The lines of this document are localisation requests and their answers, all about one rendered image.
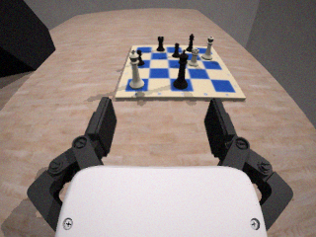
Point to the blue and cream chessboard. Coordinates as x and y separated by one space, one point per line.
210 79

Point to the white chess king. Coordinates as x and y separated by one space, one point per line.
136 82

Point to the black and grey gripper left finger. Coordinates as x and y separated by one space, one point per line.
87 150

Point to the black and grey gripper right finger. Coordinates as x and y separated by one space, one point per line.
276 193

